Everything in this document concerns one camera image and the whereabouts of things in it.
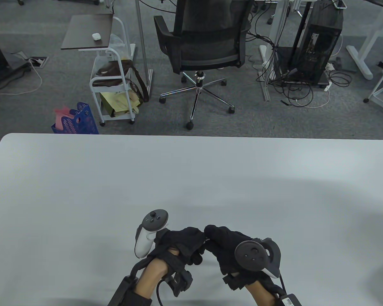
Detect person's right hand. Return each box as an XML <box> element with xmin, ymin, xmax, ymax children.
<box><xmin>204</xmin><ymin>225</ymin><xmax>252</xmax><ymax>275</ymax></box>

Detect person's left hand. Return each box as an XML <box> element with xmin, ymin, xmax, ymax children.
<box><xmin>148</xmin><ymin>227</ymin><xmax>208</xmax><ymax>265</ymax></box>

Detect person's right forearm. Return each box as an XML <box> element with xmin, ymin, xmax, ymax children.
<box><xmin>245</xmin><ymin>280</ymin><xmax>286</xmax><ymax>306</ymax></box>

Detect black labelled forearm box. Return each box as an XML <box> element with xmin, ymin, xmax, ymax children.
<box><xmin>279</xmin><ymin>293</ymin><xmax>307</xmax><ymax>306</ymax></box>

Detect person's left forearm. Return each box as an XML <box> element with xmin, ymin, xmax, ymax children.
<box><xmin>110</xmin><ymin>258</ymin><xmax>169</xmax><ymax>306</ymax></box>

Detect black forearm box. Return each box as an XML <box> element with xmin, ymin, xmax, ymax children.
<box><xmin>109</xmin><ymin>277</ymin><xmax>139</xmax><ymax>306</ymax></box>

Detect dark grey controller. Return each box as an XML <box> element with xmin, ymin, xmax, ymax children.
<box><xmin>235</xmin><ymin>237</ymin><xmax>281</xmax><ymax>278</ymax></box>

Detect white and grey controller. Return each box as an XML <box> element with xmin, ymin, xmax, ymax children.
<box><xmin>134</xmin><ymin>209</ymin><xmax>169</xmax><ymax>259</ymax></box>

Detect blue plastic basket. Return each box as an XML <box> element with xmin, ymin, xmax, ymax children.
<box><xmin>51</xmin><ymin>102</ymin><xmax>99</xmax><ymax>135</ymax></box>

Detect yellow paper bag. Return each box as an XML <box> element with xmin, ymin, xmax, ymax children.
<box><xmin>100</xmin><ymin>89</ymin><xmax>143</xmax><ymax>118</ymax></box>

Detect white desk leg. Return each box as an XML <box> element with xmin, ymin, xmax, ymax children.
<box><xmin>346</xmin><ymin>0</ymin><xmax>383</xmax><ymax>80</ymax></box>
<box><xmin>259</xmin><ymin>0</ymin><xmax>289</xmax><ymax>102</ymax></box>

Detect pink paper sheets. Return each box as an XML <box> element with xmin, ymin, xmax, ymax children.
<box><xmin>54</xmin><ymin>107</ymin><xmax>79</xmax><ymax>131</ymax></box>

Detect brown bag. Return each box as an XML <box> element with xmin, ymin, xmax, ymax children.
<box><xmin>93</xmin><ymin>59</ymin><xmax>149</xmax><ymax>103</ymax></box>

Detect black mesh office chair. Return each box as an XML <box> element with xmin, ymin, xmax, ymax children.
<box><xmin>153</xmin><ymin>0</ymin><xmax>255</xmax><ymax>130</ymax></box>

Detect clear plastic bag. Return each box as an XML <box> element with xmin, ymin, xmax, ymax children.
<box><xmin>109</xmin><ymin>33</ymin><xmax>128</xmax><ymax>59</ymax></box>

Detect silver metal pole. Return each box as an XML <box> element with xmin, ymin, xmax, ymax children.
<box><xmin>136</xmin><ymin>0</ymin><xmax>154</xmax><ymax>98</ymax></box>

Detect black computer tower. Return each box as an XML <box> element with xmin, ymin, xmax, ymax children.
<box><xmin>282</xmin><ymin>0</ymin><xmax>343</xmax><ymax>86</ymax></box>

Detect white cart with brown top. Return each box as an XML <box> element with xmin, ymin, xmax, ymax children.
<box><xmin>61</xmin><ymin>14</ymin><xmax>138</xmax><ymax>127</ymax></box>

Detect floor socket box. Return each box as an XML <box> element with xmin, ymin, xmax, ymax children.
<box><xmin>28</xmin><ymin>56</ymin><xmax>48</xmax><ymax>68</ymax></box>

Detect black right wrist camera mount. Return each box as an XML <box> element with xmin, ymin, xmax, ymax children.
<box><xmin>223</xmin><ymin>271</ymin><xmax>284</xmax><ymax>294</ymax></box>

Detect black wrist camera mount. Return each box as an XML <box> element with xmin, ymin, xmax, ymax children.
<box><xmin>223</xmin><ymin>271</ymin><xmax>284</xmax><ymax>294</ymax></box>
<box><xmin>164</xmin><ymin>252</ymin><xmax>193</xmax><ymax>297</ymax></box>

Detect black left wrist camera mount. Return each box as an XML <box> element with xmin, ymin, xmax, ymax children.
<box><xmin>164</xmin><ymin>252</ymin><xmax>193</xmax><ymax>297</ymax></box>

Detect black cable tangle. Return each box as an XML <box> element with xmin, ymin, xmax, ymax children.
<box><xmin>247</xmin><ymin>30</ymin><xmax>351</xmax><ymax>107</ymax></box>

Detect white floor cable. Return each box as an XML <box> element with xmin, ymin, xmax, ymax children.
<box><xmin>0</xmin><ymin>59</ymin><xmax>43</xmax><ymax>96</ymax></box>

